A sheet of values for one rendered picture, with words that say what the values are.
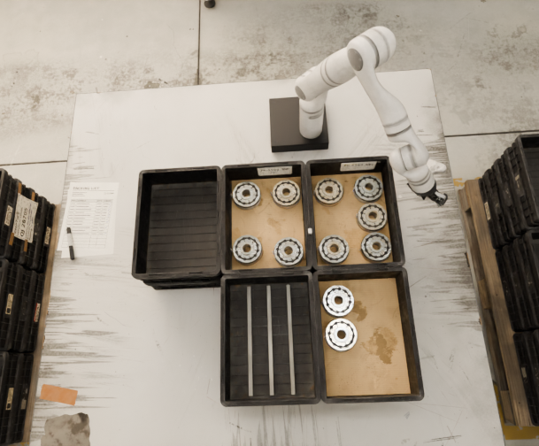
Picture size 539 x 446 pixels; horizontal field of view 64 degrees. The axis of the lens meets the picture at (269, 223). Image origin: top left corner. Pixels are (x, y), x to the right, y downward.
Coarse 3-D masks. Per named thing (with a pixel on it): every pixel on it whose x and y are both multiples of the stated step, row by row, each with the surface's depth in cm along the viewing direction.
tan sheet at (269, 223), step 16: (288, 192) 160; (256, 208) 159; (272, 208) 158; (240, 224) 157; (256, 224) 156; (272, 224) 156; (288, 224) 156; (272, 240) 154; (272, 256) 152; (304, 256) 151
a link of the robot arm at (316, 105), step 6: (306, 72) 148; (318, 96) 156; (324, 96) 154; (300, 102) 159; (306, 102) 157; (312, 102) 157; (318, 102) 156; (324, 102) 156; (306, 108) 157; (312, 108) 157; (318, 108) 157
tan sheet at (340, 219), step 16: (320, 176) 161; (336, 176) 161; (352, 176) 160; (352, 192) 158; (320, 208) 157; (336, 208) 157; (352, 208) 156; (384, 208) 155; (320, 224) 155; (336, 224) 154; (352, 224) 154; (320, 240) 153; (352, 240) 152; (352, 256) 150
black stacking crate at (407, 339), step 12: (324, 276) 142; (336, 276) 142; (348, 276) 143; (360, 276) 144; (372, 276) 144; (384, 276) 145; (396, 276) 145; (408, 324) 133; (408, 336) 134; (408, 348) 135; (408, 360) 136; (408, 372) 136; (336, 396) 133; (348, 396) 131; (360, 396) 129; (372, 396) 127
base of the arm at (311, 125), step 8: (304, 112) 160; (320, 112) 161; (304, 120) 165; (312, 120) 163; (320, 120) 166; (304, 128) 170; (312, 128) 168; (320, 128) 172; (304, 136) 175; (312, 136) 174
